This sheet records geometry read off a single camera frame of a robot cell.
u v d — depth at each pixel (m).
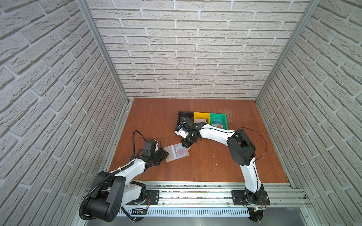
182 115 1.08
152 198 0.73
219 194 0.78
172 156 0.89
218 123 1.03
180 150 0.90
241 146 0.56
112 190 0.42
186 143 0.83
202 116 1.01
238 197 0.73
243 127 1.04
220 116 1.13
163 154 0.79
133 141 0.74
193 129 0.71
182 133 0.86
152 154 0.72
